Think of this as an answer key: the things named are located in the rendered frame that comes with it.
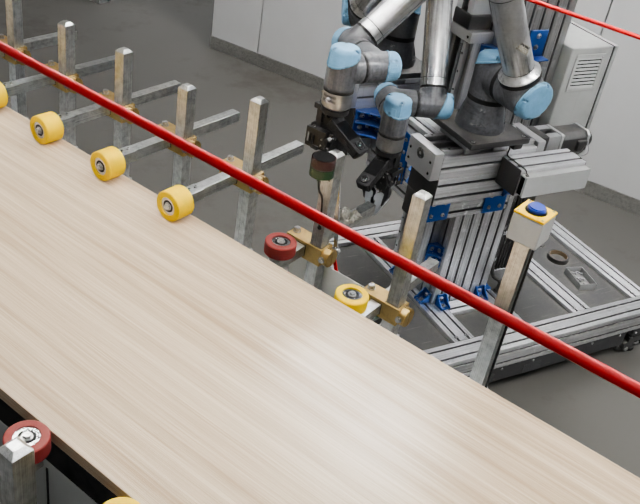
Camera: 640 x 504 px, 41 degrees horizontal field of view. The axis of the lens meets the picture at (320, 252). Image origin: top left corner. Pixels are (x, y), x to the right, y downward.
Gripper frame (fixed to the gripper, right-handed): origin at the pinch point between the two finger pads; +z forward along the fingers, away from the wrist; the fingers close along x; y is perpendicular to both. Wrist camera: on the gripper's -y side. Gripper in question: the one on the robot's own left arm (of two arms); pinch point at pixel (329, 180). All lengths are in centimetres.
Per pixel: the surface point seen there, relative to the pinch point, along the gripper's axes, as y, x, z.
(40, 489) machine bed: -9, 97, 30
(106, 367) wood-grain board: -8, 80, 11
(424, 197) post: -31.5, 9.1, -13.3
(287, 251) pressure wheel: -4.9, 21.0, 10.5
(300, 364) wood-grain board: -33, 51, 11
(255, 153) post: 17.9, 9.2, -2.9
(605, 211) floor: -14, -252, 100
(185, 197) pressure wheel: 20.8, 30.8, 3.7
